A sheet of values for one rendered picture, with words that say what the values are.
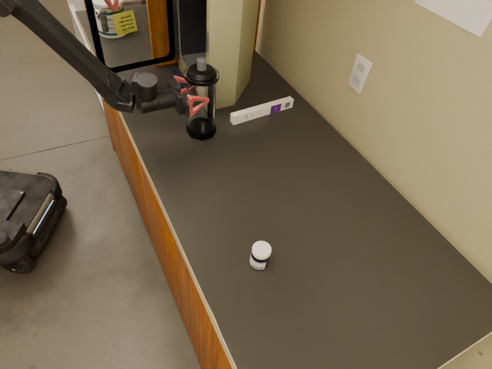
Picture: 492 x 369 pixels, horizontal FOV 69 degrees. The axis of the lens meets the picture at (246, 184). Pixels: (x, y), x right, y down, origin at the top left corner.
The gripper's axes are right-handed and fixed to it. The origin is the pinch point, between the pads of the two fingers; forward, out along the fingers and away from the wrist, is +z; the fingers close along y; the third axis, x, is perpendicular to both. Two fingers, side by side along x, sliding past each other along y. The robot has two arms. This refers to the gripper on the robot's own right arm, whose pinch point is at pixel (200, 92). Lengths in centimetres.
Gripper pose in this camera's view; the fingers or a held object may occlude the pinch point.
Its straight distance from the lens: 119.2
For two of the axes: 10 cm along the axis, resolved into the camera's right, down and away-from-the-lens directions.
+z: 8.8, -2.8, 3.8
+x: -0.9, 6.9, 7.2
